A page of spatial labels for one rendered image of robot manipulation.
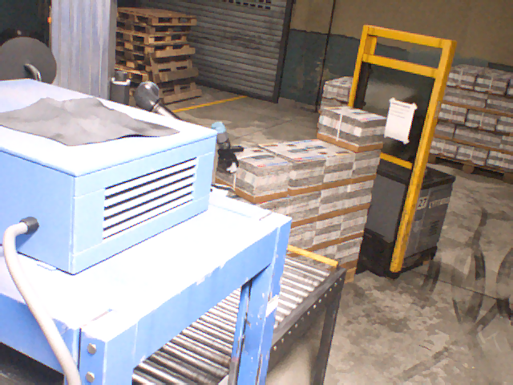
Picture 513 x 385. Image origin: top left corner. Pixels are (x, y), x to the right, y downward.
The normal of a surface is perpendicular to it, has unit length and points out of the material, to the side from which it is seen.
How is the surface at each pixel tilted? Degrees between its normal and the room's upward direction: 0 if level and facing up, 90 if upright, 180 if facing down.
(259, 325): 90
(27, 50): 90
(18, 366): 0
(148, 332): 90
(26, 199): 90
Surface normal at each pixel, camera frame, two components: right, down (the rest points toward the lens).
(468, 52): -0.47, 0.25
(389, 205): -0.73, 0.15
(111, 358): 0.88, 0.27
